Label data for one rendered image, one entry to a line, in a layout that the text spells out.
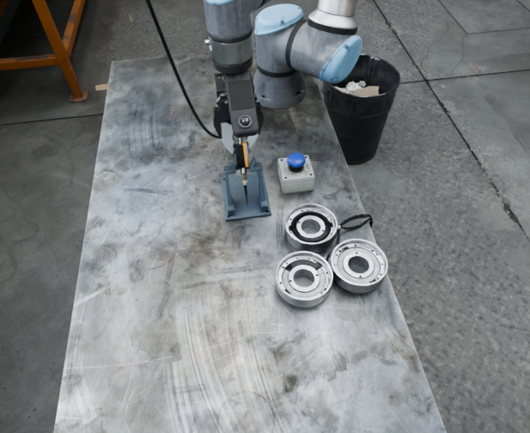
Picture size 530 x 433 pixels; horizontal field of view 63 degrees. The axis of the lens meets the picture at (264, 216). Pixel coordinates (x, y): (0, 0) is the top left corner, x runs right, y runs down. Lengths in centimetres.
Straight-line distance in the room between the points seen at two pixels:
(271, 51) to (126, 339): 74
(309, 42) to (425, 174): 132
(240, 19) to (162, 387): 60
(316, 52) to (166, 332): 69
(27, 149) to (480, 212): 227
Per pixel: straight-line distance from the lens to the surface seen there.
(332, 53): 105
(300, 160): 95
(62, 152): 254
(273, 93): 119
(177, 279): 87
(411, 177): 223
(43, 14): 265
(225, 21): 74
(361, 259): 87
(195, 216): 96
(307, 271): 84
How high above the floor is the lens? 153
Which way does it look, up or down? 51 degrees down
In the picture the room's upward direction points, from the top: 2 degrees counter-clockwise
